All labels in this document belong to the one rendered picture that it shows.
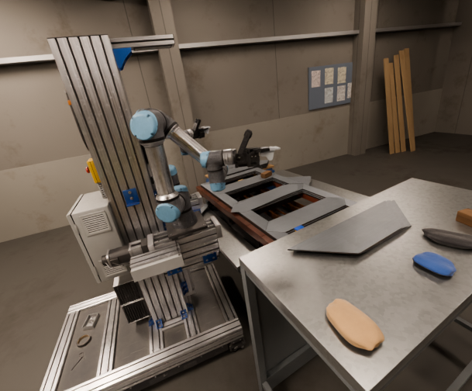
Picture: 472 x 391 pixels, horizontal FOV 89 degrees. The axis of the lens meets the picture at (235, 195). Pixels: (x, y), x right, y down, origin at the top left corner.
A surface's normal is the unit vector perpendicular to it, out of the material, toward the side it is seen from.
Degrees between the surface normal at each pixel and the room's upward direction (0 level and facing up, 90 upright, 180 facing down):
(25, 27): 90
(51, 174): 90
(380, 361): 0
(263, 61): 90
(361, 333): 13
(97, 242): 90
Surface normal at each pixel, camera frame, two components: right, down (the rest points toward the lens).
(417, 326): -0.13, -0.91
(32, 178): 0.35, 0.33
